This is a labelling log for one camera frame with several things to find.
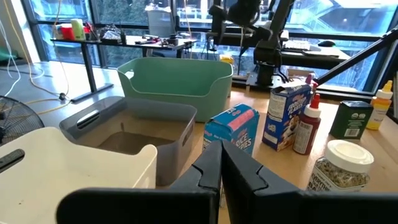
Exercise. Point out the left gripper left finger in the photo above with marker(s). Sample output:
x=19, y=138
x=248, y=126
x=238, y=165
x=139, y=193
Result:
x=192, y=205

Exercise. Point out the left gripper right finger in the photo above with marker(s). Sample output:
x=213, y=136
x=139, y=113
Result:
x=280, y=205

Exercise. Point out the yellow Corn Pops box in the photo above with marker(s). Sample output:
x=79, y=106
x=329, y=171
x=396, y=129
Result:
x=227, y=59

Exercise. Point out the red food colouring bottle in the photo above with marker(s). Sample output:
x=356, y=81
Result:
x=306, y=130

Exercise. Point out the white-lid seasoning jar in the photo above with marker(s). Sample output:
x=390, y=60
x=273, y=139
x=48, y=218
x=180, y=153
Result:
x=345, y=158

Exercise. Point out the Rice Krispies cereal box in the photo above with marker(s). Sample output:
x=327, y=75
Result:
x=230, y=127

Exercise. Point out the Frosted Flakes cereal box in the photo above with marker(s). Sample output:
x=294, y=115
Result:
x=283, y=118

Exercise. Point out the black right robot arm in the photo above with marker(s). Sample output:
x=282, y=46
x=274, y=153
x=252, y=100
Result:
x=267, y=53

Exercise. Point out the brown plastic tray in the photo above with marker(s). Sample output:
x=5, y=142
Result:
x=174, y=149

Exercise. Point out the white keyboard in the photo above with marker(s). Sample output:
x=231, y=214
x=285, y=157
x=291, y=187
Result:
x=295, y=45

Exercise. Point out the black computer mouse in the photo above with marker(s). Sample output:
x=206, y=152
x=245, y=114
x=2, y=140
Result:
x=326, y=43

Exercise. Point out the green plastic bin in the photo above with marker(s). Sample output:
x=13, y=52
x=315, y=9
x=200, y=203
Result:
x=174, y=77

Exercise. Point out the dark green tin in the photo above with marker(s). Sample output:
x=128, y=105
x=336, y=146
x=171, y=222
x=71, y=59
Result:
x=349, y=119

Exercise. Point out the black diagonal rig strut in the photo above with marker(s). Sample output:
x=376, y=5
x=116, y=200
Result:
x=357, y=57

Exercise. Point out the white plastic bin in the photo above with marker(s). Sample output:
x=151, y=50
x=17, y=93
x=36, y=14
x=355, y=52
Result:
x=62, y=174

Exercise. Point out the orange food colouring bottle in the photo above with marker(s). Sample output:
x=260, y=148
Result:
x=378, y=109

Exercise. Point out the lime green cylinder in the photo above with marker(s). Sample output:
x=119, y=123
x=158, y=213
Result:
x=77, y=29

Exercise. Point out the red plastic container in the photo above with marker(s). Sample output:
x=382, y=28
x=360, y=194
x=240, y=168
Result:
x=67, y=33

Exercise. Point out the black floor fan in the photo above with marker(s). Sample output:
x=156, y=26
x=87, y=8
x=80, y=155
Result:
x=18, y=118

